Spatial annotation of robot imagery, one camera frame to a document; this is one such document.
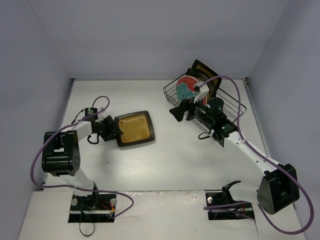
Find square amber plate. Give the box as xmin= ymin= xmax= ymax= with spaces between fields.
xmin=114 ymin=110 xmax=155 ymax=148
xmin=191 ymin=59 xmax=222 ymax=89

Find round red teal plate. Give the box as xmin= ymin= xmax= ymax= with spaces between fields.
xmin=175 ymin=75 xmax=203 ymax=104

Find black floral square plate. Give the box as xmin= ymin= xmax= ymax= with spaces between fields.
xmin=186 ymin=67 xmax=222 ymax=99

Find round cream brown-rim plate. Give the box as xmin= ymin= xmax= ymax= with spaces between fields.
xmin=186 ymin=68 xmax=209 ymax=82

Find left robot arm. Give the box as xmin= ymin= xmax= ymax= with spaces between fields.
xmin=41 ymin=107 xmax=123 ymax=210

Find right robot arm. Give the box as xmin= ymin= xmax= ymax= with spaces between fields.
xmin=169 ymin=97 xmax=300 ymax=215

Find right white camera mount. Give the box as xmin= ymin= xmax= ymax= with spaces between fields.
xmin=193 ymin=82 xmax=209 ymax=104

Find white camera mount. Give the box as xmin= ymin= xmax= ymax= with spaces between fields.
xmin=81 ymin=107 xmax=102 ymax=122
xmin=193 ymin=82 xmax=209 ymax=104

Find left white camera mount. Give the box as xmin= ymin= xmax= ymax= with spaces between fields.
xmin=81 ymin=107 xmax=102 ymax=122

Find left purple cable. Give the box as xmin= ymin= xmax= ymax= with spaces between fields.
xmin=30 ymin=96 xmax=135 ymax=221

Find black wire dish rack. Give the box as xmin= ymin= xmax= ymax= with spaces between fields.
xmin=162 ymin=74 xmax=247 ymax=135

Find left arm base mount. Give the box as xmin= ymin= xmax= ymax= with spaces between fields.
xmin=68 ymin=193 xmax=117 ymax=223

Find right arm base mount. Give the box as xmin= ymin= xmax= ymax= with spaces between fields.
xmin=205 ymin=191 xmax=255 ymax=221

